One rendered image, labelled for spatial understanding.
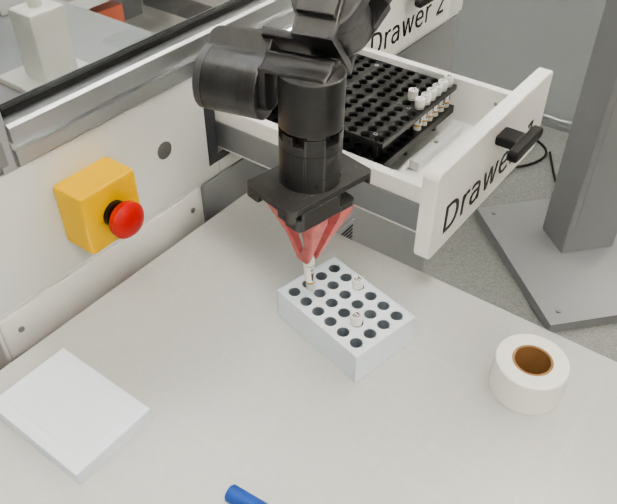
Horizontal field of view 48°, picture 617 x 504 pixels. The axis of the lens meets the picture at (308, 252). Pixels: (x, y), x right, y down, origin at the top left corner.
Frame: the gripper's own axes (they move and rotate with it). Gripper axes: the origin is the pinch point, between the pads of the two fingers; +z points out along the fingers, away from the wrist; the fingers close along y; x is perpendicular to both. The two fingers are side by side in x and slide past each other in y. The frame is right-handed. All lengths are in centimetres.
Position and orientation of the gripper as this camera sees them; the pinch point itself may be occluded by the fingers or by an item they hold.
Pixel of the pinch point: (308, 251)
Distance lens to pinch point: 69.5
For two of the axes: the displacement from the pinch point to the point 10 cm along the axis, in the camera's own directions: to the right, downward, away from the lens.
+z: -0.2, 7.6, 6.5
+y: -7.3, 4.3, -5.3
